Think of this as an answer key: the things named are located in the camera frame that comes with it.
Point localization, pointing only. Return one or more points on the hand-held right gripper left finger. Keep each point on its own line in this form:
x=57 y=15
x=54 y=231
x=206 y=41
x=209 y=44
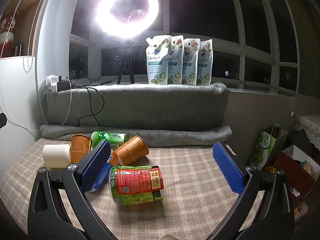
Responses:
x=96 y=166

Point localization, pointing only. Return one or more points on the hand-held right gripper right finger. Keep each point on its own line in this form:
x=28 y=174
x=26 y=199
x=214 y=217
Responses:
x=228 y=170

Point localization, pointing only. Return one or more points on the brown paper cup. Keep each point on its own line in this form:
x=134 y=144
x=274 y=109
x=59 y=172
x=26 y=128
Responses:
x=131 y=151
x=80 y=150

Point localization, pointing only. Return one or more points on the white cup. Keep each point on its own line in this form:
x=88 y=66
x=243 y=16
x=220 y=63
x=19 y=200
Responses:
x=56 y=156

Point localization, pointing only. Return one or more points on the blue white can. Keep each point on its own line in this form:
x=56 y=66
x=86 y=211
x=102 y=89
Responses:
x=103 y=177

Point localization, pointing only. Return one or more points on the green tea bottle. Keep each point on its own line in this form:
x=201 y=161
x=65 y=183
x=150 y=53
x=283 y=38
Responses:
x=110 y=138

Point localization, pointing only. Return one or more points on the plaid cloth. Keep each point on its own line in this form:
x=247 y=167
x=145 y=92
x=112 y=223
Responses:
x=190 y=160

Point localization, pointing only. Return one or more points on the green paper bag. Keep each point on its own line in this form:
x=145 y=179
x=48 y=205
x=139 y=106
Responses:
x=266 y=150

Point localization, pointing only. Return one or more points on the red and green labelled bottle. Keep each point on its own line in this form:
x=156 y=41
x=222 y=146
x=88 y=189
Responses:
x=137 y=182

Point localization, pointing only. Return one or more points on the rolled grey blanket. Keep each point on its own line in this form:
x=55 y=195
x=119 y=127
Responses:
x=175 y=136

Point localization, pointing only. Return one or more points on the red box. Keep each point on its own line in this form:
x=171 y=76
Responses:
x=295 y=172

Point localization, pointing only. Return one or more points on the black charger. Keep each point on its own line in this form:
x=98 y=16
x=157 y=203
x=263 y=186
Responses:
x=63 y=86

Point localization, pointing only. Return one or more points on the white lace cloth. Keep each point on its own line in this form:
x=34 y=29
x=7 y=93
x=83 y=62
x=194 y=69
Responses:
x=310 y=123

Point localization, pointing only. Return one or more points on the white power strip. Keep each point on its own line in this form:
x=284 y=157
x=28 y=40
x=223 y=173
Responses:
x=52 y=81

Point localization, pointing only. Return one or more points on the white floral refill pouch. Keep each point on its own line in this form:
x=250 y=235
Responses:
x=176 y=65
x=205 y=65
x=190 y=65
x=157 y=62

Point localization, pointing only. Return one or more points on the black tripod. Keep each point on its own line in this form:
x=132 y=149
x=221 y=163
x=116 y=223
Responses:
x=128 y=55

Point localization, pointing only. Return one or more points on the red and white vase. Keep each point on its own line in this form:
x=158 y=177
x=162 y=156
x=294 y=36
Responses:
x=7 y=40

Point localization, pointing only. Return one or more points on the window frame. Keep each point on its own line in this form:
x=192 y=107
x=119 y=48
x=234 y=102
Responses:
x=241 y=42

